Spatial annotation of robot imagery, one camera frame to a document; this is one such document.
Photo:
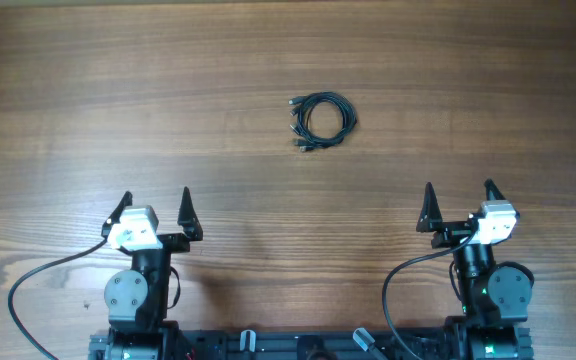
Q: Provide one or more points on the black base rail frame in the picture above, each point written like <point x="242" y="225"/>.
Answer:
<point x="424" y="343"/>

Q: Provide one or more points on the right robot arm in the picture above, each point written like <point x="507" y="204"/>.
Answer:
<point x="494" y="296"/>

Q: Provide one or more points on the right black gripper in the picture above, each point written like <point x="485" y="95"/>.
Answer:
<point x="454" y="232"/>

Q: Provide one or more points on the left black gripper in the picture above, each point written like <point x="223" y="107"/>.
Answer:
<point x="169" y="240"/>

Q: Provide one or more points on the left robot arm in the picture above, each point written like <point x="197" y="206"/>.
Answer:
<point x="138" y="298"/>

